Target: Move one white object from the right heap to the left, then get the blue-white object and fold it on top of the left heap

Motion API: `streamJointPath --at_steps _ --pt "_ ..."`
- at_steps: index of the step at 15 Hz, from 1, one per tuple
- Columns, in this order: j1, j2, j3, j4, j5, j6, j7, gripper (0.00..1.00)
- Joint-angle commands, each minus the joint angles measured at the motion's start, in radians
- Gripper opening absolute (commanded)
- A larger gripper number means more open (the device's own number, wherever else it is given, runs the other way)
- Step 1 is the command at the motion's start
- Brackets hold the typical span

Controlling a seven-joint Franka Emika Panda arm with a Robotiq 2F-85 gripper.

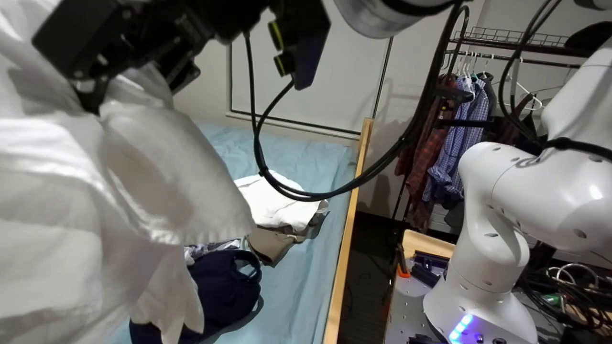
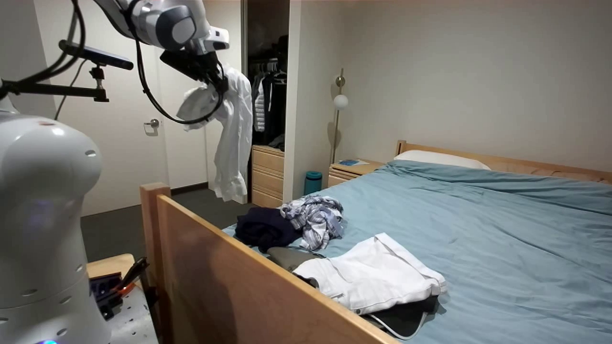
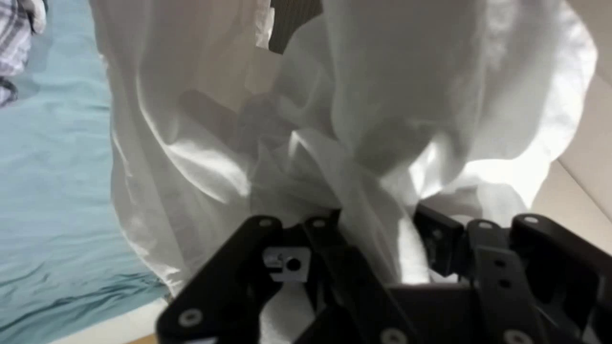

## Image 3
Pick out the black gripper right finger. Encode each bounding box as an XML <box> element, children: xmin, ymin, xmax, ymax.
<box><xmin>412</xmin><ymin>202</ymin><xmax>612</xmax><ymax>344</ymax></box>

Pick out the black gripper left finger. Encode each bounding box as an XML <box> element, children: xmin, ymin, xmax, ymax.
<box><xmin>155</xmin><ymin>207</ymin><xmax>410</xmax><ymax>344</ymax></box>

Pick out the white shirt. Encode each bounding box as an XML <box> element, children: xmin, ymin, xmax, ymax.
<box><xmin>88</xmin><ymin>0</ymin><xmax>601</xmax><ymax>301</ymax></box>

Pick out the blue-white plaid shirt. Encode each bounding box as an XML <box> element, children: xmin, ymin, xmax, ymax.
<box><xmin>0</xmin><ymin>0</ymin><xmax>50</xmax><ymax>106</ymax></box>

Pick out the light blue bedspread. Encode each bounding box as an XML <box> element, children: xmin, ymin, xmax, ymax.
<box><xmin>0</xmin><ymin>0</ymin><xmax>169</xmax><ymax>344</ymax></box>

